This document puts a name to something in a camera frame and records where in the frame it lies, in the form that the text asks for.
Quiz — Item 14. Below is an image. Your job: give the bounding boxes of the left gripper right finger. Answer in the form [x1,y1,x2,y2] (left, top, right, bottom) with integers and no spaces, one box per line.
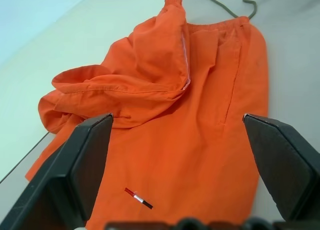
[242,113,320,223]

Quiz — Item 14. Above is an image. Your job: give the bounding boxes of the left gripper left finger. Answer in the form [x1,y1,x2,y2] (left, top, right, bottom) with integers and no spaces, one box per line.
[0,112,114,230]

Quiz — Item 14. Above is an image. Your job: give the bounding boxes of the orange shorts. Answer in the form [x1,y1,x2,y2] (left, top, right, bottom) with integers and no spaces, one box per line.
[24,0,270,227]

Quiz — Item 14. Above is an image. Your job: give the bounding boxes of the green wire hanger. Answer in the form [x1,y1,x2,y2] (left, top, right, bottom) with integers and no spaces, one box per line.
[193,0,258,20]

